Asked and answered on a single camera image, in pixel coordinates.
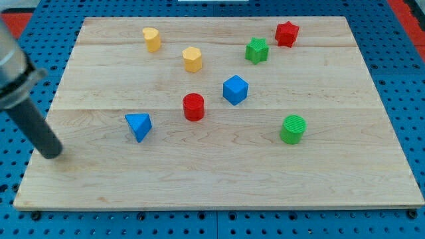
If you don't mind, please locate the blue pegboard base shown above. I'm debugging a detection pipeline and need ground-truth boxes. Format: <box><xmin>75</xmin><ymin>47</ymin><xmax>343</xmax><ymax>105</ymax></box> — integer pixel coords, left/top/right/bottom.
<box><xmin>1</xmin><ymin>0</ymin><xmax>424</xmax><ymax>238</ymax></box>

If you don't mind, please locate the red star block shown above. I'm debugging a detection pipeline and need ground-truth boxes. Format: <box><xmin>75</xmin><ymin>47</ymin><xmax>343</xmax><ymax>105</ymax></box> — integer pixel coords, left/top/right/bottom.
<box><xmin>274</xmin><ymin>21</ymin><xmax>299</xmax><ymax>48</ymax></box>

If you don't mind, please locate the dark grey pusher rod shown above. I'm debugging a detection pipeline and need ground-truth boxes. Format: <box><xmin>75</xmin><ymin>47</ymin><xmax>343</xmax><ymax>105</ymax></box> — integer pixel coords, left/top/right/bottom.
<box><xmin>6</xmin><ymin>98</ymin><xmax>63</xmax><ymax>159</ymax></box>

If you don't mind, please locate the red cylinder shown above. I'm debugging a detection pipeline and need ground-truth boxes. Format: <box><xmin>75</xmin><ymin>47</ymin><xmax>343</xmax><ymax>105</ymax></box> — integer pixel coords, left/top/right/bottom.
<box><xmin>183</xmin><ymin>93</ymin><xmax>205</xmax><ymax>121</ymax></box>

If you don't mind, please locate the yellow heart block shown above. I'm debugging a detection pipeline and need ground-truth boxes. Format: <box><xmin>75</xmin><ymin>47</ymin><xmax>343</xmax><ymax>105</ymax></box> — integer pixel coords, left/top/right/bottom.
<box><xmin>142</xmin><ymin>27</ymin><xmax>161</xmax><ymax>52</ymax></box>

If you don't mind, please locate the blue cube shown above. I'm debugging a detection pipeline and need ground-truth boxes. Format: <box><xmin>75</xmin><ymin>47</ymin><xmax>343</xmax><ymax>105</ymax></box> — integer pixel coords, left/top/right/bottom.
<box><xmin>222</xmin><ymin>75</ymin><xmax>249</xmax><ymax>106</ymax></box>

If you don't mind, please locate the green cylinder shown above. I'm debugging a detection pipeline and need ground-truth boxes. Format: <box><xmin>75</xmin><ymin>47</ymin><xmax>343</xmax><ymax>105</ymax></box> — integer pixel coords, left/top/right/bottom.
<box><xmin>280</xmin><ymin>114</ymin><xmax>307</xmax><ymax>145</ymax></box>

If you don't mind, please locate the yellow hexagon block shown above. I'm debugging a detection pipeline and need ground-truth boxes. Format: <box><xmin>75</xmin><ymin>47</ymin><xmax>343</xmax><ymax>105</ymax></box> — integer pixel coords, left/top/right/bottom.
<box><xmin>182</xmin><ymin>46</ymin><xmax>203</xmax><ymax>73</ymax></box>

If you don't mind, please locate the blue triangular prism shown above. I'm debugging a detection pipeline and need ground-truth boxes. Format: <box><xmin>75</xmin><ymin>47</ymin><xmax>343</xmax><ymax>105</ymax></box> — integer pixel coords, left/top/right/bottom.
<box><xmin>125</xmin><ymin>113</ymin><xmax>152</xmax><ymax>143</ymax></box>

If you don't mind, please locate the wooden board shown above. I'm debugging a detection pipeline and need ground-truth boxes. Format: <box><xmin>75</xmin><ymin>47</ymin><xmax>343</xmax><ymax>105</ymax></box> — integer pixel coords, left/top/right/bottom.
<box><xmin>14</xmin><ymin>17</ymin><xmax>424</xmax><ymax>211</ymax></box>

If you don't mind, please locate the green star block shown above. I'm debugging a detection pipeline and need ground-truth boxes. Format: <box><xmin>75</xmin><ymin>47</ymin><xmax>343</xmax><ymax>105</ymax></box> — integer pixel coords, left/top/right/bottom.
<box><xmin>245</xmin><ymin>37</ymin><xmax>269</xmax><ymax>64</ymax></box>

